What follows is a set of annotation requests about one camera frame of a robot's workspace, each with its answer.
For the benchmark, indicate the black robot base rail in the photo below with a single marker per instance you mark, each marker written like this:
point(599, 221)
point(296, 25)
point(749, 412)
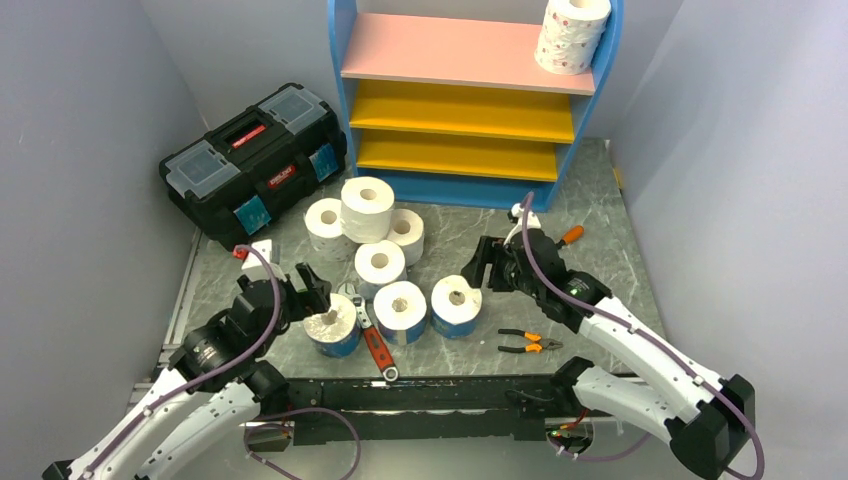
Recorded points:
point(522, 407)

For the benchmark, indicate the white roll of pile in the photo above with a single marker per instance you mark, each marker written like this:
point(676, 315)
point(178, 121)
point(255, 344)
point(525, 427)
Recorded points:
point(407, 231)
point(366, 210)
point(323, 223)
point(377, 265)

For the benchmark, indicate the black plastic toolbox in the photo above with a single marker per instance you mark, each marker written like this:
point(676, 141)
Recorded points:
point(244, 175)

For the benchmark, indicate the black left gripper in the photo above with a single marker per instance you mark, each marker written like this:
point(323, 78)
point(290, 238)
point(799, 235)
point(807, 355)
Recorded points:
point(311, 301)

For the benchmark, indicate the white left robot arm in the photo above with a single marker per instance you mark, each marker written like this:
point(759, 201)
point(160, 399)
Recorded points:
point(216, 379)

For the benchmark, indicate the red adjustable wrench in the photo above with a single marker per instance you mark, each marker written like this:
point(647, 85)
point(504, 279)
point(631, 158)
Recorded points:
point(374, 342)

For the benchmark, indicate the white roll front of pile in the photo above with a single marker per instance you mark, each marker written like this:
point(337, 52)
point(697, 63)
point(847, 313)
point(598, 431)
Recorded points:
point(377, 265)

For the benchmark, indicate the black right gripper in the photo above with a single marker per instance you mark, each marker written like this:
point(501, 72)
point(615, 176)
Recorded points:
point(490, 250)

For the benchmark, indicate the pink patterned paper towel roll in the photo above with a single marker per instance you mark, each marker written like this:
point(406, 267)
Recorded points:
point(570, 34)

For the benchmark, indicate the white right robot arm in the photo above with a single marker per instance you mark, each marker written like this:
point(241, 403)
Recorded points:
point(705, 419)

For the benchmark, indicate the orange handled pliers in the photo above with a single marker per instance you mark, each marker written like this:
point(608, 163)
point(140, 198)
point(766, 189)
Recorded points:
point(535, 342)

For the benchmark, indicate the white roll right of pile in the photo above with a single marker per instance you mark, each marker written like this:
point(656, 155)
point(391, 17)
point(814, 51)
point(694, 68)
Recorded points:
point(407, 231)

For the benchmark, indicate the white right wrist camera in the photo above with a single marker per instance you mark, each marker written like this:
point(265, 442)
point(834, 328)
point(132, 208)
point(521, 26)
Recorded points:
point(521, 220)

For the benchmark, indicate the white roll left of pile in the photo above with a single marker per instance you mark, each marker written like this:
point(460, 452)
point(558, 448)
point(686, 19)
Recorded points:
point(323, 223)

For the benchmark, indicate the white roll top of pile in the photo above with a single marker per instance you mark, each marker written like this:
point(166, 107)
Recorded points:
point(366, 210)

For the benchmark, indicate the orange handled screwdriver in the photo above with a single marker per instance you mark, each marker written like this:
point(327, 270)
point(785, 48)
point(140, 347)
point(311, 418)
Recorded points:
point(571, 236)

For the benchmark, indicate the blue shelf with coloured boards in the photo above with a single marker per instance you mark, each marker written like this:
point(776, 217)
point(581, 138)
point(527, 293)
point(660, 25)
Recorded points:
point(457, 111)

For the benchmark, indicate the blue roll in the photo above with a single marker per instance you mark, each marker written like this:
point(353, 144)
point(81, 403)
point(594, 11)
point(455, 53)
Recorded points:
point(455, 307)
point(401, 310)
point(335, 333)

